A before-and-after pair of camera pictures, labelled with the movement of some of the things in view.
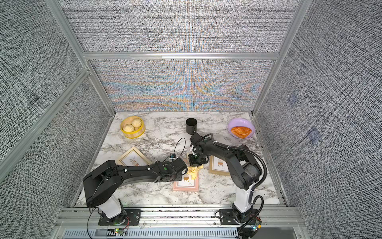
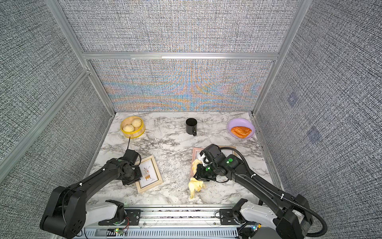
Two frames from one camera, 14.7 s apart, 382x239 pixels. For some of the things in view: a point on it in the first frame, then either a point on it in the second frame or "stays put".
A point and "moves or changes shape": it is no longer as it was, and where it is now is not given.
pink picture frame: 187,184 moves or changes shape
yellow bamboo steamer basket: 133,127 stays put
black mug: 191,125 stays put
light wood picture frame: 133,157 moves or changes shape
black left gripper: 180,178 → 128,181
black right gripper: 192,163 → 201,176
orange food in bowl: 240,132 stays put
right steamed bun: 137,122 stays put
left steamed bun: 129,127 stays put
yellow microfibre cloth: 193,171 moves or changes shape
